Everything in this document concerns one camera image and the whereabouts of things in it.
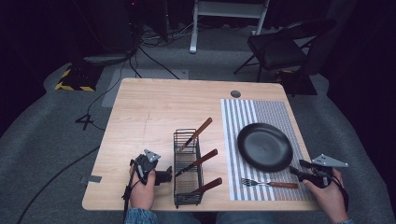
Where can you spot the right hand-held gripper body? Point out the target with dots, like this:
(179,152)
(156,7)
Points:
(323,172)

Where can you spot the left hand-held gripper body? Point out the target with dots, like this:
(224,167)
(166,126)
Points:
(145,165)

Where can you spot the person's left hand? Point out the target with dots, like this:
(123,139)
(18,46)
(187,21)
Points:
(141,194)

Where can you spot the person's right hand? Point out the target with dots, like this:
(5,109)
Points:
(327,199)

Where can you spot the black round plate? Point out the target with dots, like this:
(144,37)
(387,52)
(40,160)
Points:
(264,147)

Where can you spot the grey tape piece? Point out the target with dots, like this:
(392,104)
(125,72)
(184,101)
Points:
(93,179)

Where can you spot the black tape floor mark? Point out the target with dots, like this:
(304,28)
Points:
(84,120)

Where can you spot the grey striped placemat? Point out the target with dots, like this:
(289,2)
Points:
(236,118)

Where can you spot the black yellow striped base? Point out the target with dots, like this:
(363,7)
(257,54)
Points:
(77,81)

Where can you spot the dark flat stand base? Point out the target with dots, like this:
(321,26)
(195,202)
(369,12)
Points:
(106,58)

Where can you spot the black folding chair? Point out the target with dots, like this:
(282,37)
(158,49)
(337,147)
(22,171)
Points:
(280,46)

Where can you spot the white metal desk frame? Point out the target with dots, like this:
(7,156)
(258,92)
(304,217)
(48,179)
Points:
(229,9)

